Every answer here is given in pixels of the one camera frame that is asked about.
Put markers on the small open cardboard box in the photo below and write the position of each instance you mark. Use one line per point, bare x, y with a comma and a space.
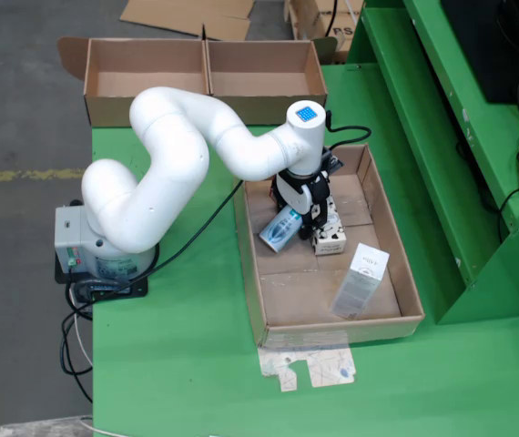
186, 13

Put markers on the cow print hand cream box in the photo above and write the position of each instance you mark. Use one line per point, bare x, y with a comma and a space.
332, 241

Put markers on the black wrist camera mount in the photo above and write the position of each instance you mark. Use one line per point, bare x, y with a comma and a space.
333, 158

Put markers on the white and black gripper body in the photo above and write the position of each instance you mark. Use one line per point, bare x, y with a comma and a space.
296, 193

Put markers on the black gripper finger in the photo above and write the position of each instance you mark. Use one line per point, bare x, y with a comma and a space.
308, 226
321, 211

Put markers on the green metal shelf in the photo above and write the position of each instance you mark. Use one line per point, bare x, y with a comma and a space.
423, 136

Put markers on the divided cardboard box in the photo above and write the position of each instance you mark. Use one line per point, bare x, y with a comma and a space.
259, 59

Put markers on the printed brown cardboard box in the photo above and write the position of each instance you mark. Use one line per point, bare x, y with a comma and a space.
314, 18

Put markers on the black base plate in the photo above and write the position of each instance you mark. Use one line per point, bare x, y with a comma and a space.
118, 291

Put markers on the grey controller box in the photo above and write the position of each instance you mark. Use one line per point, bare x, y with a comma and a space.
70, 236

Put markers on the frosted cap teal label bottle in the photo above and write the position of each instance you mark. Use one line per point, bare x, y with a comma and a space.
277, 232

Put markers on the shallow cardboard tray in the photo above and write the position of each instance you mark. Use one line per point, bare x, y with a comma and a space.
296, 300

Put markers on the black monitor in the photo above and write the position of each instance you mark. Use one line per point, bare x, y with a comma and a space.
505, 45

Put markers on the flattened printed carton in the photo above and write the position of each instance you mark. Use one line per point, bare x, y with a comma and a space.
323, 364

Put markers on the tall white carton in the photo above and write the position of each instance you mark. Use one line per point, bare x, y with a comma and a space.
359, 282

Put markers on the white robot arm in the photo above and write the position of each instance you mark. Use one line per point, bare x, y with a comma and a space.
168, 136

